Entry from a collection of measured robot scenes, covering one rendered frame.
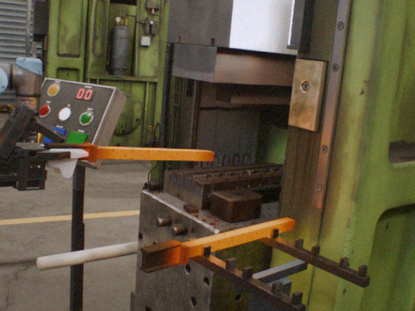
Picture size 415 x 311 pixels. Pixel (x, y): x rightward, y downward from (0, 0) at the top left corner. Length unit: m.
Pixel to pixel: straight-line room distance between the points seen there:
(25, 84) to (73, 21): 4.68
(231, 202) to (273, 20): 0.51
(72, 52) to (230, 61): 4.87
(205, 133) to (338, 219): 0.63
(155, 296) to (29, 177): 0.71
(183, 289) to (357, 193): 0.56
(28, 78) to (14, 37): 7.68
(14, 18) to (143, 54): 3.44
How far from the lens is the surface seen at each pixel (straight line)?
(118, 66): 6.14
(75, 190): 1.95
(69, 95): 1.88
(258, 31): 1.39
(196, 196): 1.44
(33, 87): 1.53
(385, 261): 1.55
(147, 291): 1.64
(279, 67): 1.52
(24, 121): 1.01
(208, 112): 1.70
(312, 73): 1.27
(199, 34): 1.43
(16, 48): 9.20
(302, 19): 1.29
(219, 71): 1.37
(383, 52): 1.21
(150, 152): 1.14
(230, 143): 1.79
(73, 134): 1.78
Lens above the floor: 1.36
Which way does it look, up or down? 12 degrees down
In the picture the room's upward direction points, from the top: 6 degrees clockwise
